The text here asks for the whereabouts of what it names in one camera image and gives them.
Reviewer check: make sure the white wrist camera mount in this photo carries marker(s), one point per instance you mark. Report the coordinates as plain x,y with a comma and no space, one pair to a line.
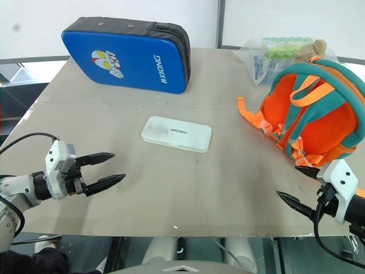
54,165
340,175

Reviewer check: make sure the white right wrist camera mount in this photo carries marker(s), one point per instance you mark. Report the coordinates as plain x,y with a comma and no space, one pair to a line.
340,175

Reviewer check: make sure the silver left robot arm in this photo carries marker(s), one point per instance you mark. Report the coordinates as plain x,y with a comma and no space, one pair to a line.
20,185

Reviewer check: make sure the orange and teal backpack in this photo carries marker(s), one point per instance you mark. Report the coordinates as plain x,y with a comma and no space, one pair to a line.
328,125

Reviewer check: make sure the clear plastic bag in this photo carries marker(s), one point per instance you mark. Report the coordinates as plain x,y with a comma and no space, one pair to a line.
251,60

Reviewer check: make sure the grey robot torso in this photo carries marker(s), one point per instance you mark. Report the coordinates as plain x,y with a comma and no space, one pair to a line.
182,269

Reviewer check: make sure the white robot leg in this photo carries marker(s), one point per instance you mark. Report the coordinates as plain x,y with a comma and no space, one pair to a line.
159,249
241,251

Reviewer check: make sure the dark rounded shape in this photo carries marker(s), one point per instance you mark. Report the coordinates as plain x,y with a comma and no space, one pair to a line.
31,262

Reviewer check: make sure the blue cartoon print pad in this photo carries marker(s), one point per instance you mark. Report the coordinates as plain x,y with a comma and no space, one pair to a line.
122,57

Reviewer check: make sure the white plastic pencil box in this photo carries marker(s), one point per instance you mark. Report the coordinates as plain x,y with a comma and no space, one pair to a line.
176,134

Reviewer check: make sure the green capped tube pack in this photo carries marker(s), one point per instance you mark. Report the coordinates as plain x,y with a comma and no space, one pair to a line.
280,50

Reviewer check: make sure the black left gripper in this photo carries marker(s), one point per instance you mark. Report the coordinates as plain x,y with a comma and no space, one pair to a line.
74,182

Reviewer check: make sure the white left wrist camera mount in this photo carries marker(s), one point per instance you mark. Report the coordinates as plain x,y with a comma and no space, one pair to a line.
54,165

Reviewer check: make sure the brown plush toy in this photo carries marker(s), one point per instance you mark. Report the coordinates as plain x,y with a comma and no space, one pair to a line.
312,48

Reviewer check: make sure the dark vertical window post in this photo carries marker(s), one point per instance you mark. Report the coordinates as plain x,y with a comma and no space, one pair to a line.
219,23

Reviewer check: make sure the black table leg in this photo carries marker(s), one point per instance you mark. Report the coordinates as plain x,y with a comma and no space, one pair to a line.
115,251

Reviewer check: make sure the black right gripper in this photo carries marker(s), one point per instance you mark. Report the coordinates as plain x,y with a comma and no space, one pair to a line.
329,204

